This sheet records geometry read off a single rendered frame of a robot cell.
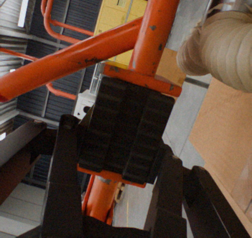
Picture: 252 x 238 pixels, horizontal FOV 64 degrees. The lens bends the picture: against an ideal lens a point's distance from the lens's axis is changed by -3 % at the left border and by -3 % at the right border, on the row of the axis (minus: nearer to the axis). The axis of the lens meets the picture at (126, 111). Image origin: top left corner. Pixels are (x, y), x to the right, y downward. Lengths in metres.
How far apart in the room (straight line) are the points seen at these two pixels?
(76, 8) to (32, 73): 10.99
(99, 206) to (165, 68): 1.53
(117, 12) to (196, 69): 7.38
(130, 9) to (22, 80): 7.44
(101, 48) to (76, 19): 10.96
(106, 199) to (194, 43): 0.16
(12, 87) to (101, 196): 0.12
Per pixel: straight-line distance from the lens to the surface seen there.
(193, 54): 0.20
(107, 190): 0.19
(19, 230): 3.25
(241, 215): 0.91
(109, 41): 0.17
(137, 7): 7.60
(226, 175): 0.28
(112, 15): 7.57
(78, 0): 11.26
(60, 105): 11.60
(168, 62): 1.67
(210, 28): 0.17
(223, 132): 0.30
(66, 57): 0.18
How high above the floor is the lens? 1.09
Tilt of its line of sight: 4 degrees down
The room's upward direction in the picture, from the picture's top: 73 degrees counter-clockwise
